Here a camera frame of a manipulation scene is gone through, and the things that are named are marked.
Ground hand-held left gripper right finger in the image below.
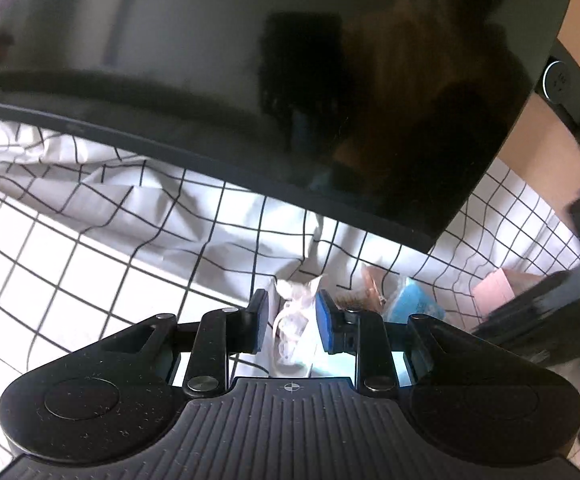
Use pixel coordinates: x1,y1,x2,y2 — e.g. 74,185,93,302
316,289,477,394

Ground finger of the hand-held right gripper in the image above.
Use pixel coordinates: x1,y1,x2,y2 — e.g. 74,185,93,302
470,269,580,367

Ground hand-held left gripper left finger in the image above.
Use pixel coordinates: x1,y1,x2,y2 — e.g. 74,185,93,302
97,289,271,400

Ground clear crinkled plastic packet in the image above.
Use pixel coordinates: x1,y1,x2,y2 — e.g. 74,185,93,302
271,275,331,377

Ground pink cardboard box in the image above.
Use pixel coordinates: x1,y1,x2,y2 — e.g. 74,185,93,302
472,267,557,322

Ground blue white tissue pack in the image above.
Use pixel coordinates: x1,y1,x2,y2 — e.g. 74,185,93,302
382,277,447,324

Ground brown snack packet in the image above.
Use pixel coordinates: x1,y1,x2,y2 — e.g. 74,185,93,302
336,264,401,319

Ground black dumbbell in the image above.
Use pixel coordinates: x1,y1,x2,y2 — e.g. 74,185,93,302
534,39,580,182

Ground white black-grid tablecloth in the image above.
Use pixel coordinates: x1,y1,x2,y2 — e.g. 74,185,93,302
0,112,580,480

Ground black computer monitor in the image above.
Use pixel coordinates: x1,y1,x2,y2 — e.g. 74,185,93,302
0,0,580,254

